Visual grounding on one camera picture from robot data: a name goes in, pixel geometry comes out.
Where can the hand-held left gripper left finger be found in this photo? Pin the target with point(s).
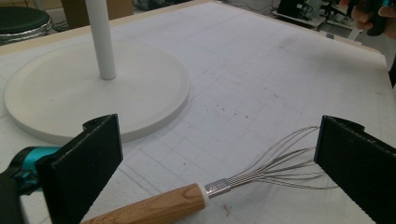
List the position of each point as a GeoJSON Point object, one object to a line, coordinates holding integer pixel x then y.
{"type": "Point", "coordinates": [81, 168]}

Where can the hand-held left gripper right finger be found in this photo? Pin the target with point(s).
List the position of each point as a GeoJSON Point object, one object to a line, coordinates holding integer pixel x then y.
{"type": "Point", "coordinates": [358, 161]}

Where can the white round-base stand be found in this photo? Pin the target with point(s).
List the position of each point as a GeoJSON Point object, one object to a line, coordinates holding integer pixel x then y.
{"type": "Point", "coordinates": [93, 93]}

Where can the white desk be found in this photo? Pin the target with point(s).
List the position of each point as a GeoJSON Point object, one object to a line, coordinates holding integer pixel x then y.
{"type": "Point", "coordinates": [299, 21]}

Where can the black monitor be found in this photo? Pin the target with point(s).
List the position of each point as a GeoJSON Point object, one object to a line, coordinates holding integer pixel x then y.
{"type": "Point", "coordinates": [292, 7]}

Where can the black round stool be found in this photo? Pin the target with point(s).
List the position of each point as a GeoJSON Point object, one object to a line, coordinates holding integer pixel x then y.
{"type": "Point", "coordinates": [21, 23]}

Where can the brown cardboard box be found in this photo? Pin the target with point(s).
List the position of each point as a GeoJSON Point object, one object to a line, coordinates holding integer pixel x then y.
{"type": "Point", "coordinates": [77, 9]}

